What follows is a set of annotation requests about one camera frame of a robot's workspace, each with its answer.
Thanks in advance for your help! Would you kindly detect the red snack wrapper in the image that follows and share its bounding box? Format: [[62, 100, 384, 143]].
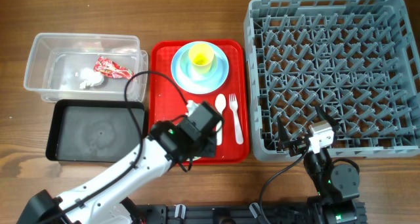
[[93, 56, 133, 79]]

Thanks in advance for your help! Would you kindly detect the light blue bowl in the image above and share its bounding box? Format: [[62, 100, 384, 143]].
[[180, 52, 217, 81]]

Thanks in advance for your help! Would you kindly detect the grey dishwasher rack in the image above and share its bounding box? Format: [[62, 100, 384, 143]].
[[243, 0, 419, 162]]

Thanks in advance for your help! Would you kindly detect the white napkin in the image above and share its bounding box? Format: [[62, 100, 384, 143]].
[[79, 68, 104, 89]]

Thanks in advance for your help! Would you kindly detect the yellow plastic cup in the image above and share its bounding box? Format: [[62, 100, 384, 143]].
[[188, 43, 215, 74]]

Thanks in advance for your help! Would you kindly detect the green bowl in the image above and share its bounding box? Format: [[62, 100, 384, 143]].
[[181, 156, 201, 162]]

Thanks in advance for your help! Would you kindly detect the white plastic fork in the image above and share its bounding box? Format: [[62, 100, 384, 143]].
[[229, 93, 243, 145]]

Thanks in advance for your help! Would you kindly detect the light blue plate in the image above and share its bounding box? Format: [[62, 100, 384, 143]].
[[171, 41, 229, 95]]

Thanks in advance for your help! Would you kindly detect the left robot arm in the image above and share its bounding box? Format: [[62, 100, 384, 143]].
[[18, 116, 223, 224]]

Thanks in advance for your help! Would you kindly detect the white plastic spoon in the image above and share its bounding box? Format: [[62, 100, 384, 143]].
[[215, 94, 226, 146]]

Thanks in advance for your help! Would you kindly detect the black plastic tray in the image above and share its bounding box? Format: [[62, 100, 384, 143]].
[[45, 99, 139, 163]]

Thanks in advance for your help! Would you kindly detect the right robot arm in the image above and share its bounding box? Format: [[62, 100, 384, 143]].
[[277, 106, 360, 223]]

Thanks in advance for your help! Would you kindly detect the clear plastic bin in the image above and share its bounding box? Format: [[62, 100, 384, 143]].
[[24, 33, 148, 102]]

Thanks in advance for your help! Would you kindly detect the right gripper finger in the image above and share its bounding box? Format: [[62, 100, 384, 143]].
[[277, 116, 289, 144], [315, 106, 339, 131]]

